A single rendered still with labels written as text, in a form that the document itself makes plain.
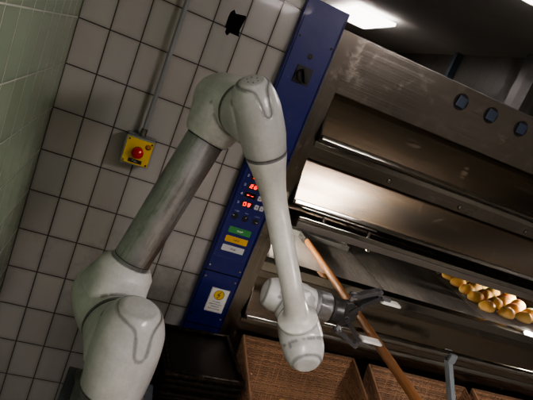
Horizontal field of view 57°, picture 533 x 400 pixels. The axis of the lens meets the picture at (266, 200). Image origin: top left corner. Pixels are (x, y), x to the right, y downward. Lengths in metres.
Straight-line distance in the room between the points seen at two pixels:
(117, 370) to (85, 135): 0.90
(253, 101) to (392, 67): 0.96
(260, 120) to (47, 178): 0.98
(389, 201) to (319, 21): 0.77
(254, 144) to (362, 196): 0.98
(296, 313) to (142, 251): 0.41
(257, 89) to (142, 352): 0.63
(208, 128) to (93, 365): 0.59
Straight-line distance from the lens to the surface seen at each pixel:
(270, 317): 2.09
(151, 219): 1.26
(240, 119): 1.09
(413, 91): 2.00
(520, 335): 2.76
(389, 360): 1.64
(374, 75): 1.92
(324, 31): 1.81
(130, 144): 1.72
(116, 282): 1.28
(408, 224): 2.13
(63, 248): 1.94
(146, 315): 1.16
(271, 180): 1.15
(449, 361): 2.04
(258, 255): 1.97
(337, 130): 1.88
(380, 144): 1.97
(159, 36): 1.75
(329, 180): 1.95
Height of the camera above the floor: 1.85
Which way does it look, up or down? 13 degrees down
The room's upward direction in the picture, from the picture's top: 22 degrees clockwise
